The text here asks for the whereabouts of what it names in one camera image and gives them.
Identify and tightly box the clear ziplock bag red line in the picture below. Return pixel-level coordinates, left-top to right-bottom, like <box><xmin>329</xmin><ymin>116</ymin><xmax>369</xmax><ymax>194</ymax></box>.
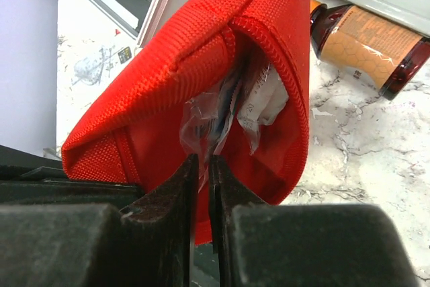
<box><xmin>179</xmin><ymin>92</ymin><xmax>219</xmax><ymax>192</ymax></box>

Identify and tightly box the brown bottle orange cap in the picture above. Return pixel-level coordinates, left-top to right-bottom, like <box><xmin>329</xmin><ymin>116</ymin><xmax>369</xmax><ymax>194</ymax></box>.
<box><xmin>310</xmin><ymin>0</ymin><xmax>429</xmax><ymax>100</ymax></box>

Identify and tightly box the light blue printed sachet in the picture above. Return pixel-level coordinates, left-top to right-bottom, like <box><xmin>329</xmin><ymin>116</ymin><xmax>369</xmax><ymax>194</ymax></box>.
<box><xmin>213</xmin><ymin>71</ymin><xmax>243</xmax><ymax>155</ymax></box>

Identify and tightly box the silvery clear foil packet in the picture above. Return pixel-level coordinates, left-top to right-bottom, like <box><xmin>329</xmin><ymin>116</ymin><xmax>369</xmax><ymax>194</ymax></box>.
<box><xmin>236</xmin><ymin>63</ymin><xmax>289</xmax><ymax>154</ymax></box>

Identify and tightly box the grey metal first aid case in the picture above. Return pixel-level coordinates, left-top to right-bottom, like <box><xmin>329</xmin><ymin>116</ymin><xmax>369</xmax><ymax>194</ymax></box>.
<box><xmin>48</xmin><ymin>0</ymin><xmax>184</xmax><ymax>48</ymax></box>

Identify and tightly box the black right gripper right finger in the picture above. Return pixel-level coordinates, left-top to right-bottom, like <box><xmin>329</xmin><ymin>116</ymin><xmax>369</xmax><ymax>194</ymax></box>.
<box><xmin>209</xmin><ymin>156</ymin><xmax>419</xmax><ymax>286</ymax></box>

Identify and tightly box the red first aid kit pouch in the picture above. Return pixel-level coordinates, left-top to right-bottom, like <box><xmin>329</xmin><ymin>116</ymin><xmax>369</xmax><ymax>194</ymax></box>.
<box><xmin>61</xmin><ymin>0</ymin><xmax>310</xmax><ymax>204</ymax></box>

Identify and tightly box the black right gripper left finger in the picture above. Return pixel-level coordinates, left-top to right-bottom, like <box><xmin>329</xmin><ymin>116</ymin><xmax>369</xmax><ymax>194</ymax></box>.
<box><xmin>1</xmin><ymin>155</ymin><xmax>198</xmax><ymax>286</ymax></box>

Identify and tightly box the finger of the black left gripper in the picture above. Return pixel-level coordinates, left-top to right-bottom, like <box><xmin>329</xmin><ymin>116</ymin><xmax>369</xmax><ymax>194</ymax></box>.
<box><xmin>1</xmin><ymin>146</ymin><xmax>144</xmax><ymax>205</ymax></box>

